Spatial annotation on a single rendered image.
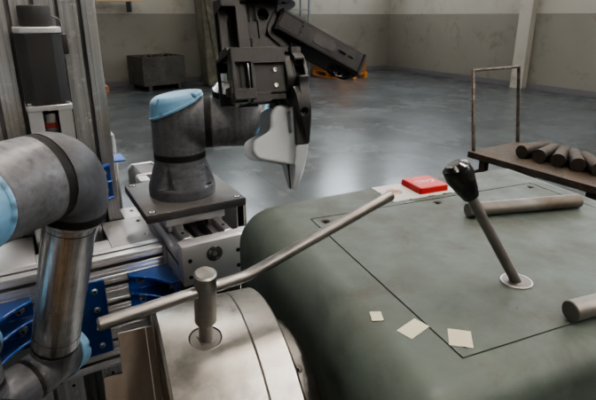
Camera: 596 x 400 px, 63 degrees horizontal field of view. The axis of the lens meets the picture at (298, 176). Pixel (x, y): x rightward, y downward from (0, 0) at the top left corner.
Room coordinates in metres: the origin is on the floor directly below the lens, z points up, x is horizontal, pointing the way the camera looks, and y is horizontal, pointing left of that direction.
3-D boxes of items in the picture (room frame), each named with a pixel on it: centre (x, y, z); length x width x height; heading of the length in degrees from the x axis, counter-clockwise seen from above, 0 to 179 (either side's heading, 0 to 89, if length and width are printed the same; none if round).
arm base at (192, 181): (1.07, 0.27, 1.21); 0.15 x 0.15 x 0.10
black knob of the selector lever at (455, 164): (0.50, -0.18, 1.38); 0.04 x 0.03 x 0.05; 112
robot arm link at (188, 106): (1.07, 0.26, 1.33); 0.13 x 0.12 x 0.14; 100
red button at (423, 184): (0.83, -0.23, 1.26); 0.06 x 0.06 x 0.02; 22
